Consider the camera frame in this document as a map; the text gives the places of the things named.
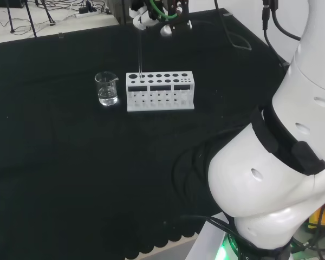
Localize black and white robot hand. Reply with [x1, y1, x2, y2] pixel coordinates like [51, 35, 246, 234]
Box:
[128, 0, 193, 37]

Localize clear glass rod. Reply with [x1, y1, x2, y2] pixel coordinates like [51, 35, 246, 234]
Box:
[137, 27, 143, 80]

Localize white test tube rack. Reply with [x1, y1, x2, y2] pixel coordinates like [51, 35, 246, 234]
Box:
[125, 70, 196, 113]

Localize black power adapter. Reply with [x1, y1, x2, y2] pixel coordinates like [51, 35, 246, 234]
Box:
[79, 6, 98, 15]

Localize white power strip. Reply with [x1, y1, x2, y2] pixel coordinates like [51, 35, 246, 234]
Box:
[75, 11, 98, 19]

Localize clear glass beaker with water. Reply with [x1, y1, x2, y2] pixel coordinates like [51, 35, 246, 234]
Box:
[94, 71, 120, 107]

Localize black tripod leg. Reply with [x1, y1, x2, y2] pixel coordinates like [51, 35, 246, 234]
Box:
[23, 0, 38, 38]
[5, 0, 16, 34]
[42, 0, 55, 27]

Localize black bench cloth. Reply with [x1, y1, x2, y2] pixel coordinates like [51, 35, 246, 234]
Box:
[0, 8, 290, 260]

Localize black box on floor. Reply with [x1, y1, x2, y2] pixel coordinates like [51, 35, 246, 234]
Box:
[0, 0, 25, 9]

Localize yellow stop button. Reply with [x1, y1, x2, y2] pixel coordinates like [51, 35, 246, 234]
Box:
[307, 195, 325, 234]

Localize green cable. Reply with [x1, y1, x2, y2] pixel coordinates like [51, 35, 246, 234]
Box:
[148, 0, 180, 22]

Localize thin black looping cable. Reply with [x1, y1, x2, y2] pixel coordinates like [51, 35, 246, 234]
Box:
[213, 0, 252, 52]

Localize thick black arm cables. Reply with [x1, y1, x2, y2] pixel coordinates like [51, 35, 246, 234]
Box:
[261, 0, 302, 67]

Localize black cable bundle at base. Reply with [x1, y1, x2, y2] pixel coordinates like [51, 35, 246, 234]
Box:
[170, 127, 254, 246]

